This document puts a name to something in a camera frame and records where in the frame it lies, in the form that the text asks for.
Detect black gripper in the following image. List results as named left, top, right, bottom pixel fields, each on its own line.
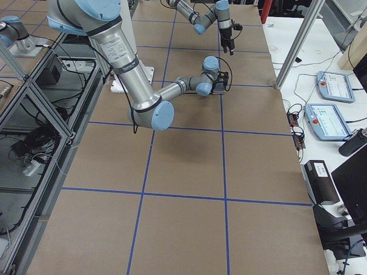
left=219, top=27, right=235, bottom=55

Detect pink and grey towel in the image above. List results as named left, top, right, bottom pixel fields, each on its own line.
left=211, top=90, right=226, bottom=95

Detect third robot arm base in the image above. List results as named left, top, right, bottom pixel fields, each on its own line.
left=1, top=15, right=41, bottom=58

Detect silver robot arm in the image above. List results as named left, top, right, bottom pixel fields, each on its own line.
left=160, top=0, right=243, bottom=56
left=48, top=1, right=219, bottom=131

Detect far teach pendant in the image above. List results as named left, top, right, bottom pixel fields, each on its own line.
left=317, top=71, right=355, bottom=103

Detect teach pendant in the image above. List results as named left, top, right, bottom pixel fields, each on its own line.
left=317, top=71, right=355, bottom=103
left=304, top=104, right=352, bottom=142

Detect near teach pendant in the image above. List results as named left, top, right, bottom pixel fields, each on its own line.
left=304, top=104, right=352, bottom=142

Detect black water bottle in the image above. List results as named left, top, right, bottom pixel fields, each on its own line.
left=338, top=128, right=366, bottom=156

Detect black box with label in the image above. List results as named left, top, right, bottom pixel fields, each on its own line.
left=303, top=160, right=340, bottom=205

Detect black monitor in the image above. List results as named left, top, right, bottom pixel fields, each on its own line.
left=331, top=151, right=366, bottom=223

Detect black camera cable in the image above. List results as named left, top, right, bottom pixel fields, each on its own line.
left=213, top=56, right=233, bottom=93

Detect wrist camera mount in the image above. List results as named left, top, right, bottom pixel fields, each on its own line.
left=231, top=22, right=243, bottom=31
left=212, top=71, right=229, bottom=91

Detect aluminium frame post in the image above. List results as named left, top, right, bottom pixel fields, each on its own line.
left=274, top=0, right=325, bottom=90

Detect aluminium side frame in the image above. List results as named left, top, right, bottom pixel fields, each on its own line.
left=1, top=26, right=106, bottom=274

